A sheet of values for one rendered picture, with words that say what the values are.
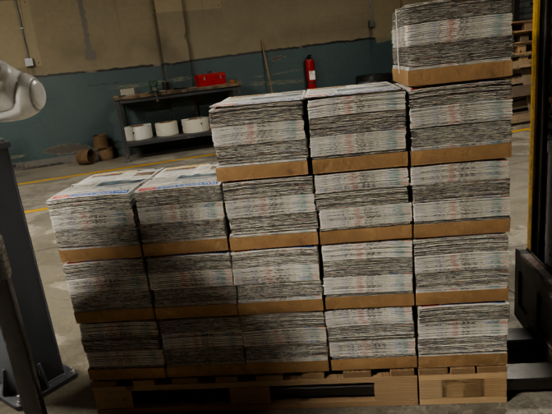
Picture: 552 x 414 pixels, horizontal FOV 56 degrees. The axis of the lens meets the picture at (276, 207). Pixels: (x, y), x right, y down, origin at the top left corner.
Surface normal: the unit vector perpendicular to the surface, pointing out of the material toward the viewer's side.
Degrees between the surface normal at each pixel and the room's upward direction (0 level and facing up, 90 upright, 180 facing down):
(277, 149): 90
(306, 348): 90
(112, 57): 90
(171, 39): 90
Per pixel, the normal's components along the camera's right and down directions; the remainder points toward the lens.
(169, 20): 0.27, 0.24
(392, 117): -0.07, 0.29
